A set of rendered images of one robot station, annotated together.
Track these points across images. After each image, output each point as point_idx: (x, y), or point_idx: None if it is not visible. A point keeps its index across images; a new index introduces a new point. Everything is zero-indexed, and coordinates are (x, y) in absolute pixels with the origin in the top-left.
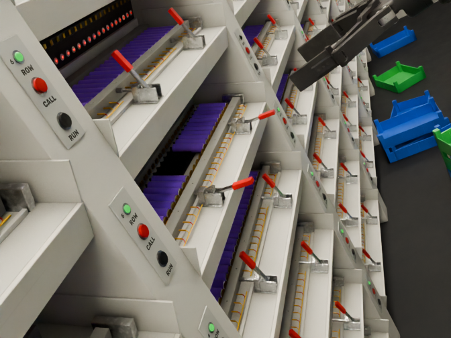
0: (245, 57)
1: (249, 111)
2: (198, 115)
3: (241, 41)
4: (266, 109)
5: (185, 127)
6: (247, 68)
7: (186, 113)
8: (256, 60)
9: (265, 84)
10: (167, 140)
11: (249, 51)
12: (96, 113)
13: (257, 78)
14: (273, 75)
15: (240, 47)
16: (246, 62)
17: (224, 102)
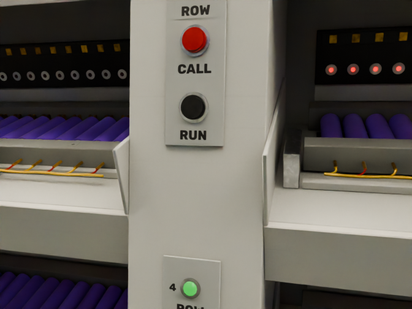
0: (158, 54)
1: (81, 189)
2: (81, 121)
3: (191, 0)
4: (127, 236)
5: (40, 116)
6: (130, 84)
7: (119, 114)
8: (251, 102)
9: (209, 186)
10: (13, 112)
11: (188, 45)
12: None
13: (161, 138)
14: (409, 231)
15: (158, 13)
16: (138, 67)
17: (118, 138)
